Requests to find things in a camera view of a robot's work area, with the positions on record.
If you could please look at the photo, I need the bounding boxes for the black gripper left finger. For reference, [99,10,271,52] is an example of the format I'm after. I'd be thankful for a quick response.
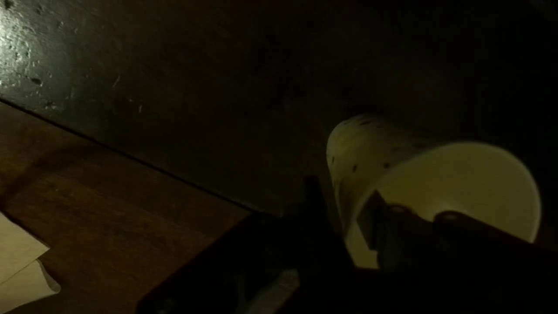
[135,172,350,314]

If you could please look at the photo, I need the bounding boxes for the speckled white paper cup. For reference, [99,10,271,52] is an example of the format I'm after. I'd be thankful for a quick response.
[324,111,543,272]

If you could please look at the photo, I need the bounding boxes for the white paper envelope stack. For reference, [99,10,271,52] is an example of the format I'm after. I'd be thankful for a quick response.
[0,211,62,314]

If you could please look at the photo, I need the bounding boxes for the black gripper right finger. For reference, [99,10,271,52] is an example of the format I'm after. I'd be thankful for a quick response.
[353,190,558,314]

